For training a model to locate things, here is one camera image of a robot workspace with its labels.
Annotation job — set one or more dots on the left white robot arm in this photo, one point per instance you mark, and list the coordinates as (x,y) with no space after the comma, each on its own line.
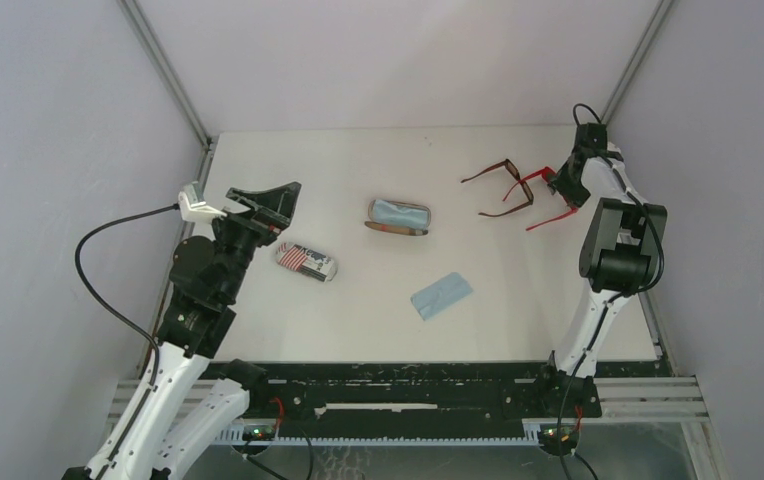
(149,441)

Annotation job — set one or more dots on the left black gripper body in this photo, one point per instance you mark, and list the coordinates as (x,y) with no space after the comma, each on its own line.
(257,217)

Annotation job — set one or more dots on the flag print glasses case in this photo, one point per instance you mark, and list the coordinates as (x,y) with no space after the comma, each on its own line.
(306,261)

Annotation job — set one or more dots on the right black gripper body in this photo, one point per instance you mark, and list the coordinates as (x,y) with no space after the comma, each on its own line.
(571,177)

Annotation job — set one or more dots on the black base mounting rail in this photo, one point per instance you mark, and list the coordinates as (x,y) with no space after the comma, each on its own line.
(430,401)

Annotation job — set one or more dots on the light blue cleaning cloth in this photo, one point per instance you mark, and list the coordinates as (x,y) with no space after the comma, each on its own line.
(399,214)

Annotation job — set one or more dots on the red sunglasses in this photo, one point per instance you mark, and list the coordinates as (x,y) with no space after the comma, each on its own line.
(550,206)

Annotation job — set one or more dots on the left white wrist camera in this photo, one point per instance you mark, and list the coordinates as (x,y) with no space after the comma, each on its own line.
(193,207)

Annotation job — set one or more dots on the brown striped glasses case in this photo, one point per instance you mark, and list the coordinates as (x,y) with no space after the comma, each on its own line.
(399,230)

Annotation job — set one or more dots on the right aluminium frame post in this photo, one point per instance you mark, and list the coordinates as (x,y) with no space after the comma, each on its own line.
(651,32)

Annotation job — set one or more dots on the left aluminium frame post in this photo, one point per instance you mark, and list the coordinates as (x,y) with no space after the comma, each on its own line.
(151,44)

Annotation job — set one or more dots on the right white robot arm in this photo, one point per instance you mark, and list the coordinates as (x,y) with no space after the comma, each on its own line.
(621,256)

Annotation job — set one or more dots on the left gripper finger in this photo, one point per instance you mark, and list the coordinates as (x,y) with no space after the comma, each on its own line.
(251,218)
(273,208)

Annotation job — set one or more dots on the brown tortoise sunglasses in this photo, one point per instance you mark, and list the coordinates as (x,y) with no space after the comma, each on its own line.
(519,188)

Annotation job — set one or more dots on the aluminium frame post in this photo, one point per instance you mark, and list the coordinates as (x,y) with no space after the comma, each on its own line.
(151,44)
(651,32)

